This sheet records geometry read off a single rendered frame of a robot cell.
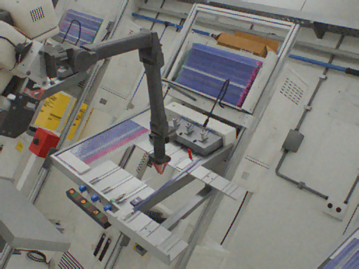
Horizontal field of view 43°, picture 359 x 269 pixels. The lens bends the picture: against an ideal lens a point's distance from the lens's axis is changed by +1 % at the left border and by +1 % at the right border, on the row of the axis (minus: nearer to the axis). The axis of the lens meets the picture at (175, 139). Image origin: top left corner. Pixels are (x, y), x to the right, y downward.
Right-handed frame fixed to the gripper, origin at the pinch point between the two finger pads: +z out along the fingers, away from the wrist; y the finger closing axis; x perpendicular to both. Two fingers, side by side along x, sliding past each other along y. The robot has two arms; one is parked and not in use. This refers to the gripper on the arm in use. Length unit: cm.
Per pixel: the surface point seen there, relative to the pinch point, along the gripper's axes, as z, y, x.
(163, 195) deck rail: 4.8, -10.3, 7.2
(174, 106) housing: -12, 36, -41
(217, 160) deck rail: 0.2, -10.6, -28.8
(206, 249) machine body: 55, -10, -22
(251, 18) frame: -58, 16, -82
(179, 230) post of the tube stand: 5.9, -33.9, 17.8
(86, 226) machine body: 47, 44, 21
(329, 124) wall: 42, 16, -187
